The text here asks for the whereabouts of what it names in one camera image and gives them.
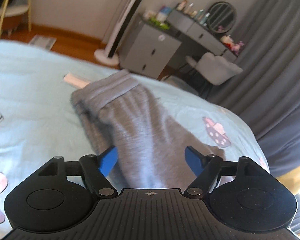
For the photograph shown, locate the grey sweatpants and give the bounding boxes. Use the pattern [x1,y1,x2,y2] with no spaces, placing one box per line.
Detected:
[71,70,234,189]

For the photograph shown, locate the light blue patterned bedsheet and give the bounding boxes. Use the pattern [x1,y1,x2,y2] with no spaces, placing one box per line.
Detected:
[0,38,271,238]

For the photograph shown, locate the grey curtain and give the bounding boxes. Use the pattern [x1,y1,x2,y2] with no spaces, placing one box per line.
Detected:
[207,0,300,177]

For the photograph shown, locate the white upholstered chair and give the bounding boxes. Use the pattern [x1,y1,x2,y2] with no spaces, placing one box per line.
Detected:
[186,53,243,86]

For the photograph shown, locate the white tower fan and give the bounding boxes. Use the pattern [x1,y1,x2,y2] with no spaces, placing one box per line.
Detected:
[94,0,142,67]

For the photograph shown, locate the pink plush toy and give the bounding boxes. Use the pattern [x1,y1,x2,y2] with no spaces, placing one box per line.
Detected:
[220,35,245,56]

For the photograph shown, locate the grey bedside cabinet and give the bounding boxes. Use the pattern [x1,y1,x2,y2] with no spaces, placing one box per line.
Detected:
[119,15,181,79]

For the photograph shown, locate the grey dressing desk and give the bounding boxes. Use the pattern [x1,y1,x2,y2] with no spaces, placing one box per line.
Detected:
[166,9,237,62]

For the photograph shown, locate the round black mirror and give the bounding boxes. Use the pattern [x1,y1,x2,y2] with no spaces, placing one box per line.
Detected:
[207,1,237,34]

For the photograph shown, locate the white round stool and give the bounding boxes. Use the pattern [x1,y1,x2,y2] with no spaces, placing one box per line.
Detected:
[0,4,31,33]

